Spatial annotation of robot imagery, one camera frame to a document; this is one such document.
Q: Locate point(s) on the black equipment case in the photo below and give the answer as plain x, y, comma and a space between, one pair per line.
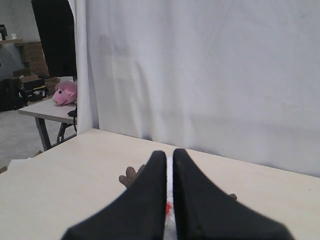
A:
14, 96

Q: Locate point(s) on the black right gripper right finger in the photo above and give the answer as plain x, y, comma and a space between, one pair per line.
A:
204, 212

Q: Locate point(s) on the white plush snowman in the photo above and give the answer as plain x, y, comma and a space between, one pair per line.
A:
170, 231

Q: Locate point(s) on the grey side table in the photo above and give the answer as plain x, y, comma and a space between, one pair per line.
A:
48, 110

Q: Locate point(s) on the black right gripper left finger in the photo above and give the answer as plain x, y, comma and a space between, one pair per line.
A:
137, 214

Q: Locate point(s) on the white backdrop curtain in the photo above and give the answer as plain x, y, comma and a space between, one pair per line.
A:
236, 78

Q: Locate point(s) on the pink plush pig toy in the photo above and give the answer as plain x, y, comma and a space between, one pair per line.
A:
65, 93

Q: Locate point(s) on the black hanging curtain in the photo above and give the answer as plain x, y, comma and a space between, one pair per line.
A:
56, 29

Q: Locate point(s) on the stacked cardboard boxes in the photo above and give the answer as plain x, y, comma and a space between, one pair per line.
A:
34, 61

